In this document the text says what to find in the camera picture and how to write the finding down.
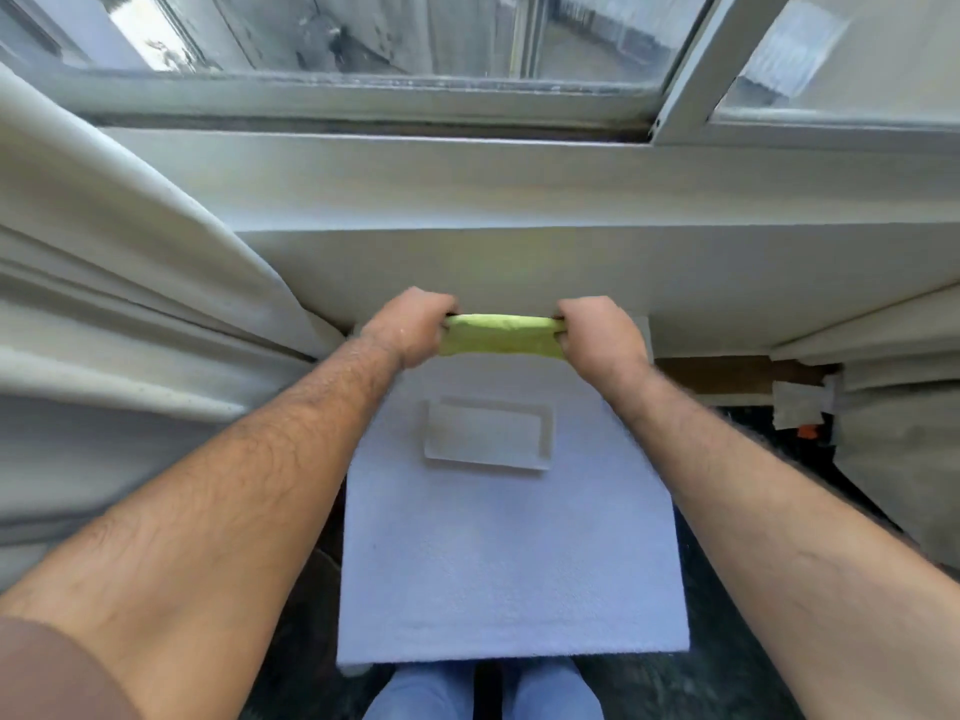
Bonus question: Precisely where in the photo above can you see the person's right forearm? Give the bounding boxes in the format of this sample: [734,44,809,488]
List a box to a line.
[600,361,960,720]

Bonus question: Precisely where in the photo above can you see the brown wooden board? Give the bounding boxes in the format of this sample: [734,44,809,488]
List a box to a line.
[655,356,840,398]

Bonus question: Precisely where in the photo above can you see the white window sill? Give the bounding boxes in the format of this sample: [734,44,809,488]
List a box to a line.
[97,127,960,358]

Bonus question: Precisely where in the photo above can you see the green cloth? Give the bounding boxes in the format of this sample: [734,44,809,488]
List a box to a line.
[438,313,568,361]

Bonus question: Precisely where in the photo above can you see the person's blue trousers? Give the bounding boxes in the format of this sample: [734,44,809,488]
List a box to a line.
[362,658,606,720]

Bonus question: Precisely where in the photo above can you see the white towel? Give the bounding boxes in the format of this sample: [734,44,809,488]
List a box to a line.
[335,316,691,667]

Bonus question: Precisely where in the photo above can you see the white curtain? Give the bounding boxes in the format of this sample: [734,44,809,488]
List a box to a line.
[769,283,960,571]
[0,63,348,593]

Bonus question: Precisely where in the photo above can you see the person's left forearm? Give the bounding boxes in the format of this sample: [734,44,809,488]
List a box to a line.
[0,335,406,720]

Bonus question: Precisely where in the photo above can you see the person's right hand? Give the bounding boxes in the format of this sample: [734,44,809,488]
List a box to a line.
[555,295,652,386]

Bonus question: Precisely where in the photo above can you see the white window frame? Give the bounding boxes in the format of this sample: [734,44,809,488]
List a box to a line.
[0,0,960,154]

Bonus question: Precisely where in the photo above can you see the person's left hand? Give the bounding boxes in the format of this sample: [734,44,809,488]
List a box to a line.
[359,286,460,371]

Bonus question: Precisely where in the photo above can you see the white rectangular tray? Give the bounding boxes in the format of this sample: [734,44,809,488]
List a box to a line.
[423,397,555,473]

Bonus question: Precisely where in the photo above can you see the white paper scrap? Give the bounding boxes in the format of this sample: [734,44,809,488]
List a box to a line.
[772,379,836,431]

